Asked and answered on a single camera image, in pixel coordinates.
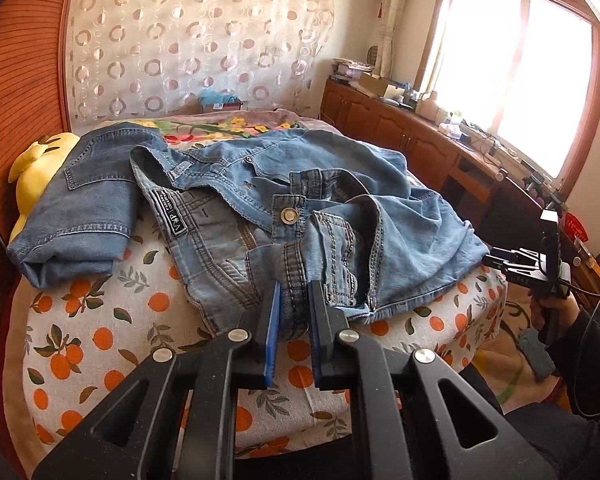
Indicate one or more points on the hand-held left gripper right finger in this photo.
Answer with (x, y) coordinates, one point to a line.
(315, 350)

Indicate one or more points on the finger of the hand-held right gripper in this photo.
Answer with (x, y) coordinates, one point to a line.
(497, 262)
(527, 256)

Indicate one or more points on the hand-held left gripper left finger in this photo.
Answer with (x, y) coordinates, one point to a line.
(271, 340)

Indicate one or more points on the light blue denim pants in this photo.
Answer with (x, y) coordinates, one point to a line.
(405, 220)

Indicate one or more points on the person's right forearm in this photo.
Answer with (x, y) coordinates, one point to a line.
(595, 355)

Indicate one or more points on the darker blue denim pants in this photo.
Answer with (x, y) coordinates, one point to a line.
(85, 200)

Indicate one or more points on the person's right hand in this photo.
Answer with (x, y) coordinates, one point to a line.
(565, 312)

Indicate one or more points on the red paper decoration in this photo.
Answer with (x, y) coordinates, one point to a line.
(576, 226)

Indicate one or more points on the black chair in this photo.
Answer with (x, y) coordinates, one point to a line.
(515, 215)

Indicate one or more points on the grey slipper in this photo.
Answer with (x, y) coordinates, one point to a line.
(535, 355)

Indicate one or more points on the orange fruit print quilt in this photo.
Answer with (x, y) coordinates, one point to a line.
(105, 350)

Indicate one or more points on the long wooden cabinet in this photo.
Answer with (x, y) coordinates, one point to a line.
(395, 130)

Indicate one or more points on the person's black clothing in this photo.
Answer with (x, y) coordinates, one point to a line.
(555, 435)

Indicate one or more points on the bright window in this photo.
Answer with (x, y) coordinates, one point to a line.
(505, 60)

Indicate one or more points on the cardboard box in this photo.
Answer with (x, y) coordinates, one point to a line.
(375, 87)

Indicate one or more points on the floral pink blanket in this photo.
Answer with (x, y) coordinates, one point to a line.
(220, 127)

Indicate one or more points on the stack of papers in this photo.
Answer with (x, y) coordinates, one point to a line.
(352, 67)

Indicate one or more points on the small box with teal bundle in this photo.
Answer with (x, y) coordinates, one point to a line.
(220, 97)

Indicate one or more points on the beige window curtain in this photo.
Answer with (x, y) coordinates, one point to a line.
(400, 10)

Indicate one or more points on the yellow plush toy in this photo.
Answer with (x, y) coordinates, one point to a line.
(35, 160)

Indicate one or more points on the sheer circle pattern curtain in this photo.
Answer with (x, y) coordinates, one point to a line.
(180, 35)

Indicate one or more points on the wooden louvered wardrobe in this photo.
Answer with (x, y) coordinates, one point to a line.
(20, 60)

